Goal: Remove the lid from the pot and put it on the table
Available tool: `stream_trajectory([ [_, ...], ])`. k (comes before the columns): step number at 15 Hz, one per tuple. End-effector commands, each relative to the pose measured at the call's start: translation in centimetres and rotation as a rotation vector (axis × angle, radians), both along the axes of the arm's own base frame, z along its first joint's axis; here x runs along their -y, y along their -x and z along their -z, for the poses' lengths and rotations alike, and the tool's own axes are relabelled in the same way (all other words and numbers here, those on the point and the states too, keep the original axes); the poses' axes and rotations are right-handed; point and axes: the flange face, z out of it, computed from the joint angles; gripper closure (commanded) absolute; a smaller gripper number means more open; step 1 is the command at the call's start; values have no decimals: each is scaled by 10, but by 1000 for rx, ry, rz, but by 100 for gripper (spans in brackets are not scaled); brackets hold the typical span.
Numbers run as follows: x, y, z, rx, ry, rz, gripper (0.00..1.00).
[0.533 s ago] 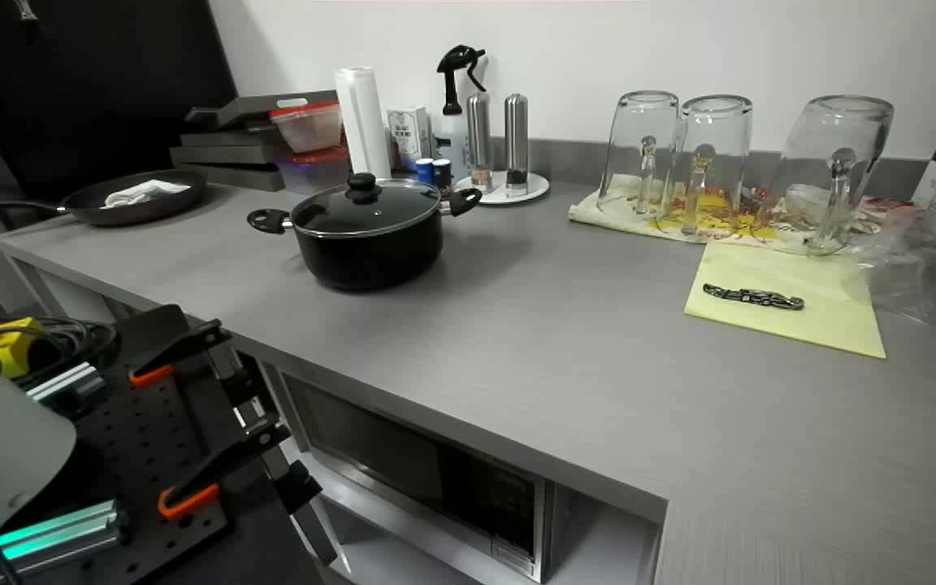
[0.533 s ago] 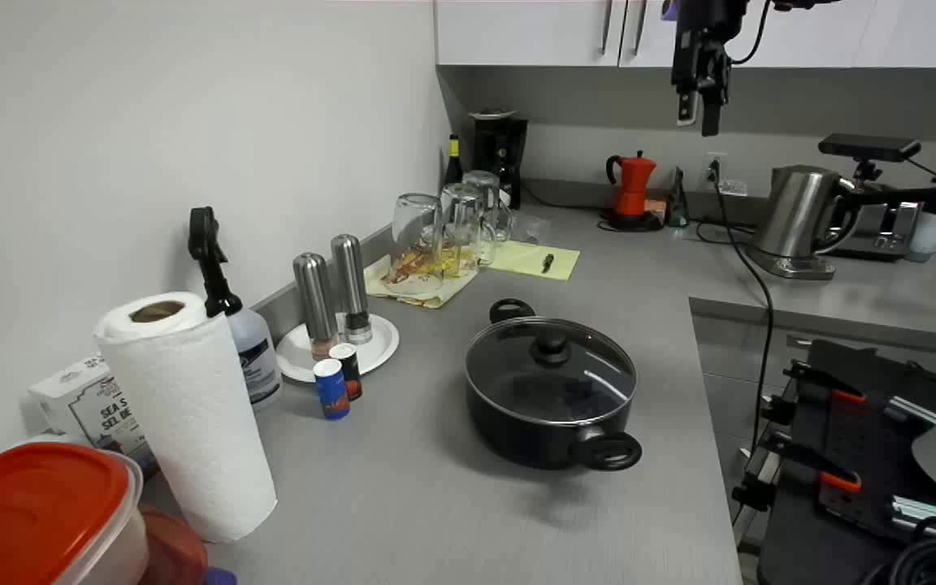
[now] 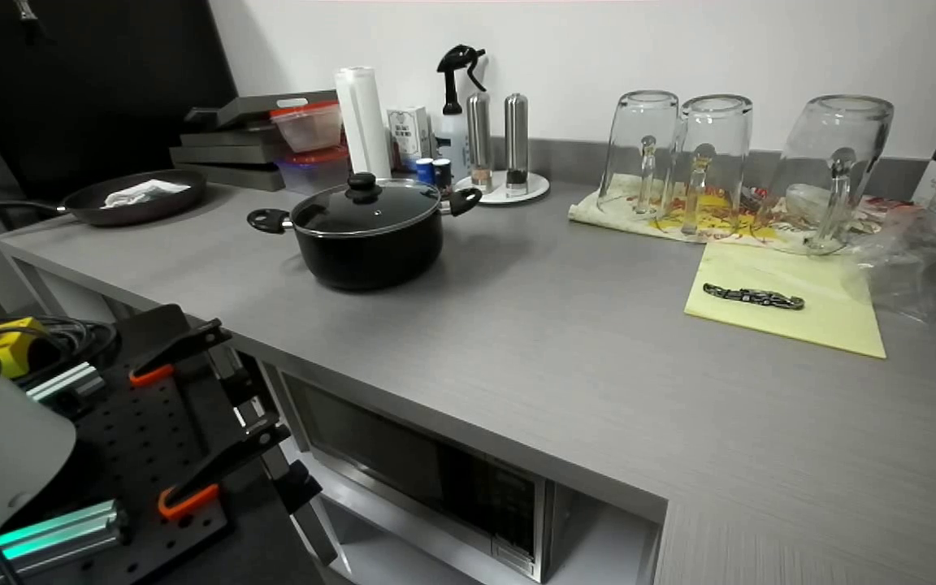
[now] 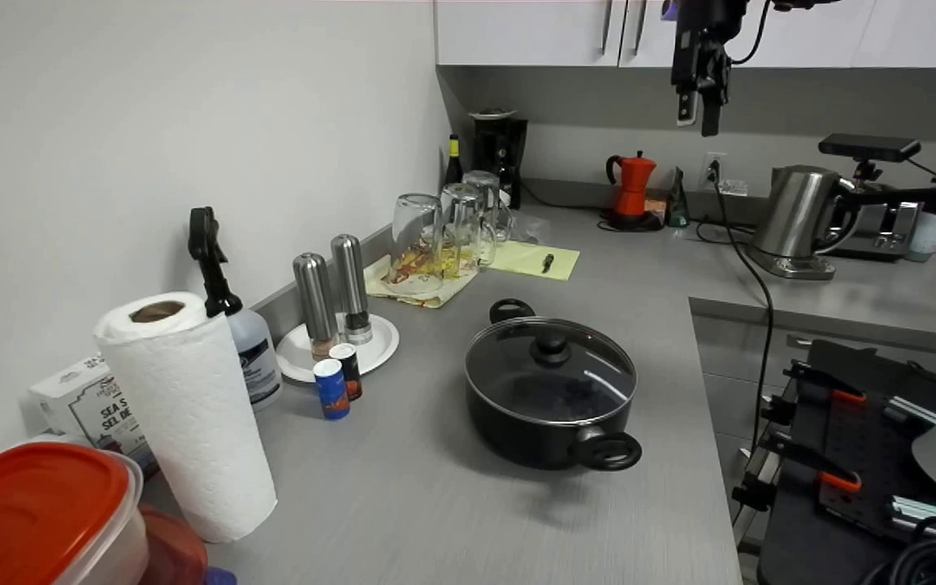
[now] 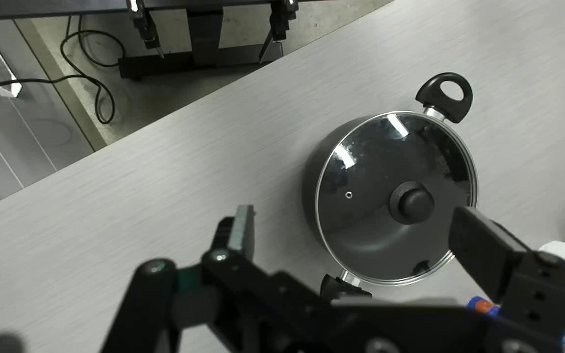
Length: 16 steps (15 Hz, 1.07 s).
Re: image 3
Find right upturned drinking glass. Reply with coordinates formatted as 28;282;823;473
775;93;893;256

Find small blue can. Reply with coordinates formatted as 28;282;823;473
414;156;452;187

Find grey lamp shade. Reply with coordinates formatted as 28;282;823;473
0;380;78;529

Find stacked food storage containers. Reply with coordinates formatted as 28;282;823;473
168;92;347;192

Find upper black orange clamp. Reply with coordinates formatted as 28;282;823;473
126;318;227;390

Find white round grinder tray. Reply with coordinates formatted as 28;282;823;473
481;173;550;208

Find built-in microwave oven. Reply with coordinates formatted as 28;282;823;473
281;375;660;585

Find small white box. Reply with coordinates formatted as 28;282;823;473
386;108;431;170

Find glass lid with black knob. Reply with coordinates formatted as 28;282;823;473
292;173;438;238

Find right steel grinder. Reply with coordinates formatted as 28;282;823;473
505;93;531;186

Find black orange clamp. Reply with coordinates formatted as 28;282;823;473
126;318;227;390
156;418;288;523

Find middle upturned drinking glass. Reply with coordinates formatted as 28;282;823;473
681;93;755;234

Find steel grinder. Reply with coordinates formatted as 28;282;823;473
468;93;490;192
505;93;531;186

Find black frying pan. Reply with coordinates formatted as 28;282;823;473
27;170;208;226

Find floral patterned dish towel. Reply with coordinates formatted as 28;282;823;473
567;173;903;260

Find white paper towel roll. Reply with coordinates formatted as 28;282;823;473
334;68;390;181

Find spray bottle with black trigger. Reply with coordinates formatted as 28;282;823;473
437;46;483;179

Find left steel grinder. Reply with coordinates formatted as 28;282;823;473
468;93;490;192

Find upturned drinking glass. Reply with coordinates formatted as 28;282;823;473
775;93;893;256
681;93;755;234
597;88;681;219

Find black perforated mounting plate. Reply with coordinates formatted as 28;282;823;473
34;305;330;585

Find clear plastic bag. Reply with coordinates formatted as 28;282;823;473
850;198;936;323

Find lower black orange clamp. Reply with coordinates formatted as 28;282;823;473
156;418;288;523

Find black cooking pot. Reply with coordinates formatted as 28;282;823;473
248;187;481;291

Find left upturned drinking glass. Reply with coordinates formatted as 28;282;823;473
597;88;681;219

